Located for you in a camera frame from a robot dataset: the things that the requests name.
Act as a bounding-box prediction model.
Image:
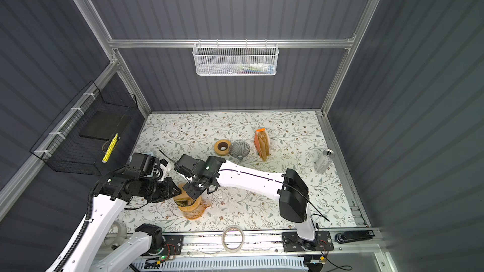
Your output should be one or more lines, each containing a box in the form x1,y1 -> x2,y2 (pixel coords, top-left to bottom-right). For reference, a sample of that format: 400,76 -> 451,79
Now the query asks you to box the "white wire basket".
192,40 -> 279,76

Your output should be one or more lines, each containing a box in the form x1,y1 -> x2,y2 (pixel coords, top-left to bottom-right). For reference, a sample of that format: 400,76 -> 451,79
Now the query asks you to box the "clear plastic bottle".
315,149 -> 335,174

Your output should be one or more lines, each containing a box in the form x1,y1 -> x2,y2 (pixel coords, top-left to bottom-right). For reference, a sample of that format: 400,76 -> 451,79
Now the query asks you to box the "grey glass dripper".
229,140 -> 250,161

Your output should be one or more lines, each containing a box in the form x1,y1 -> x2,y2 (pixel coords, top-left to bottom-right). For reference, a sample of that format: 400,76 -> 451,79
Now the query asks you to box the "orange glass carafe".
184,200 -> 211,220

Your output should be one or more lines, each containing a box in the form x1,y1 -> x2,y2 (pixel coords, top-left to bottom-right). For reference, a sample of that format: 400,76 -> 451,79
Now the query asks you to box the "black wire basket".
30,84 -> 138,176

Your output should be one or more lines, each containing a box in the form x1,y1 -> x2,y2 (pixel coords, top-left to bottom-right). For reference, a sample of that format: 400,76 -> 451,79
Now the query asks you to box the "white vented cable duct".
131,256 -> 309,271

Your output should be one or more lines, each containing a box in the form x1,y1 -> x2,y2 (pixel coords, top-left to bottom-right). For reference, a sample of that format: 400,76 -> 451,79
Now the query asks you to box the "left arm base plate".
142,235 -> 184,256

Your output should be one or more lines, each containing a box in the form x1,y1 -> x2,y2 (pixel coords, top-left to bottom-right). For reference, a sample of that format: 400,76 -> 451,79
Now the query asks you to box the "clear tape roll left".
107,220 -> 127,247

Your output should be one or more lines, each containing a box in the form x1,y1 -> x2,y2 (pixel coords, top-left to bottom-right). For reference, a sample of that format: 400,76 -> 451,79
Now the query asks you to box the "orange coffee filter box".
254,128 -> 270,162

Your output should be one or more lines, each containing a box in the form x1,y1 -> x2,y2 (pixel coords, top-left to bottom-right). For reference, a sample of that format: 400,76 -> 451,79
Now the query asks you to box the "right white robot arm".
175,154 -> 316,243

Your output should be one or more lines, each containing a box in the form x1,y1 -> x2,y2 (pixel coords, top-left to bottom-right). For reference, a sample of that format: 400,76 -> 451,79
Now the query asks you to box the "tape roll centre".
221,225 -> 245,253

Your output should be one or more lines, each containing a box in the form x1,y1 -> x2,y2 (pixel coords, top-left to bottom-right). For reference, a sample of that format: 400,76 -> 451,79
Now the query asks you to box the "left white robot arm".
48,153 -> 181,271

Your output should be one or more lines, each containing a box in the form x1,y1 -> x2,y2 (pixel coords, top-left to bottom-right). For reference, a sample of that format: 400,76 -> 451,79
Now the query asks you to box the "black remote device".
335,230 -> 375,244

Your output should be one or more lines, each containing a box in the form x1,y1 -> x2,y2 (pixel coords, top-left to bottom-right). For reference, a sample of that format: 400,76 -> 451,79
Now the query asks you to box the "yellow striped stick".
102,133 -> 119,164

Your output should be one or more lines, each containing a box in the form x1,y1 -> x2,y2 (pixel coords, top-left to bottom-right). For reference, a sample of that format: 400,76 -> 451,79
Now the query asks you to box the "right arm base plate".
282,230 -> 334,253

